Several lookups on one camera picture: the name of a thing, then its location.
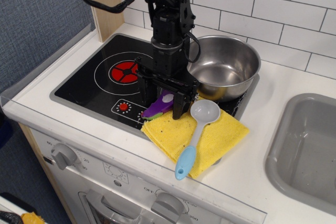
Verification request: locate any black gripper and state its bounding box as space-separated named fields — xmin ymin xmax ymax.
xmin=135 ymin=47 xmax=198 ymax=120

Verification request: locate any purple toy eggplant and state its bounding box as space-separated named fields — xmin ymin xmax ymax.
xmin=141 ymin=90 xmax=174 ymax=121

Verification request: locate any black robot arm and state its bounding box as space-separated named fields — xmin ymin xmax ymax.
xmin=83 ymin=0 xmax=199 ymax=120

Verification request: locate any black toy stove top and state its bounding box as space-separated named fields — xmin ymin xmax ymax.
xmin=50 ymin=34 xmax=259 ymax=137

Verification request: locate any yellow cloth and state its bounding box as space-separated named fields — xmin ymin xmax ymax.
xmin=141 ymin=109 xmax=249 ymax=178

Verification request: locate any stainless steel pot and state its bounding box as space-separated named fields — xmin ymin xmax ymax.
xmin=187 ymin=35 xmax=261 ymax=102

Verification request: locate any grey right oven knob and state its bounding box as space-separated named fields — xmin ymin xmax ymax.
xmin=151 ymin=193 xmax=185 ymax=223

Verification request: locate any grey oven knob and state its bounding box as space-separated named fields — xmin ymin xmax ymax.
xmin=51 ymin=143 xmax=77 ymax=170
xmin=151 ymin=193 xmax=185 ymax=223

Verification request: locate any white toy oven front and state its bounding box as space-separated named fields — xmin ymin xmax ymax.
xmin=31 ymin=130 xmax=230 ymax=223

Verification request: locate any grey left oven knob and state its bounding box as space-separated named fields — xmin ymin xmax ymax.
xmin=51 ymin=143 xmax=77 ymax=170

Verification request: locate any grey sink basin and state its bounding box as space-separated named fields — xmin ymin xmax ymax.
xmin=265 ymin=93 xmax=335 ymax=215

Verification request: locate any yellow object bottom left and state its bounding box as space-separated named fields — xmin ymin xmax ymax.
xmin=20 ymin=212 xmax=45 ymax=224

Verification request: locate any grey spoon blue handle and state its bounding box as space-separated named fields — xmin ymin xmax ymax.
xmin=175 ymin=100 xmax=221 ymax=180

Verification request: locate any wooden post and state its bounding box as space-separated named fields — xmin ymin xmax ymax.
xmin=83 ymin=0 xmax=125 ymax=43

